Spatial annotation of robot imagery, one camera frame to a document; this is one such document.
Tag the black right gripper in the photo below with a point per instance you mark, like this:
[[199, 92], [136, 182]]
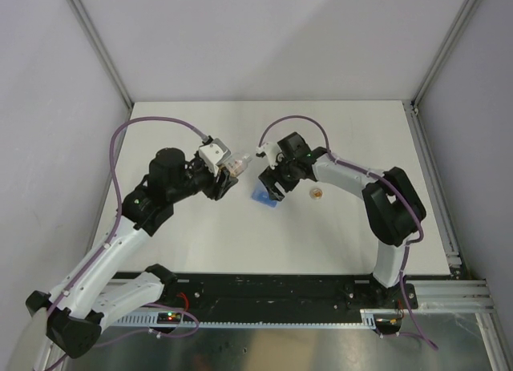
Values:
[[270, 177]]

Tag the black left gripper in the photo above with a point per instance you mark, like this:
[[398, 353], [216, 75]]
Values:
[[216, 190]]

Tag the blue weekly pill organizer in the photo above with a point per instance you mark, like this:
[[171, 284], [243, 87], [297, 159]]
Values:
[[261, 196]]

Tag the amber pill bottle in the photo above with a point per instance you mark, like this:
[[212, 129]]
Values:
[[237, 163]]

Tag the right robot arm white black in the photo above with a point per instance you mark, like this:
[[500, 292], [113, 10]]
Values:
[[393, 208]]

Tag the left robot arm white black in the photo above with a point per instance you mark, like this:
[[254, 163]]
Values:
[[77, 312]]

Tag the small electronics board with leds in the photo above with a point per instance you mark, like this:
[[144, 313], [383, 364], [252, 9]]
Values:
[[169, 318]]

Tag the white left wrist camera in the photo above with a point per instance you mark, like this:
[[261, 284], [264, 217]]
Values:
[[214, 154]]

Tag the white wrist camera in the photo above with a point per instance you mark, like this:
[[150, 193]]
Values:
[[270, 151], [214, 154]]

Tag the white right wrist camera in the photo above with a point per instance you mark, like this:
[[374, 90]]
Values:
[[270, 151]]

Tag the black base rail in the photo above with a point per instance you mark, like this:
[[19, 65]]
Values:
[[283, 299]]

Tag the aluminium frame post right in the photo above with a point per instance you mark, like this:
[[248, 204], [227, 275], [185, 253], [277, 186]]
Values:
[[461, 21]]

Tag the aluminium frame post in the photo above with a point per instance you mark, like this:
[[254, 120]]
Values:
[[461, 21], [84, 20]]

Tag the aluminium frame post left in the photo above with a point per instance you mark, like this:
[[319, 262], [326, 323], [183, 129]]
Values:
[[84, 20]]

